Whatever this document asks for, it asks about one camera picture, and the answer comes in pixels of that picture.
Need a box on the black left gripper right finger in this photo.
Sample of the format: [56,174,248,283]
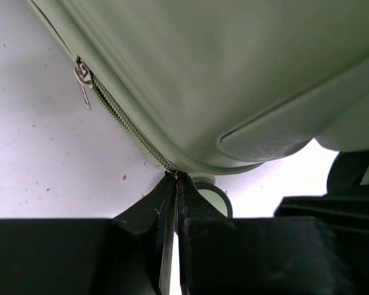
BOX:
[177,176,357,294]

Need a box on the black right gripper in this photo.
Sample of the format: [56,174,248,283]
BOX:
[274,150,369,294]

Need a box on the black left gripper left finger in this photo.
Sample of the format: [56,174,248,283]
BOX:
[0,176,176,294]

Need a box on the green hard-shell suitcase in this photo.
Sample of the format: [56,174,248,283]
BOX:
[29,1,369,215]

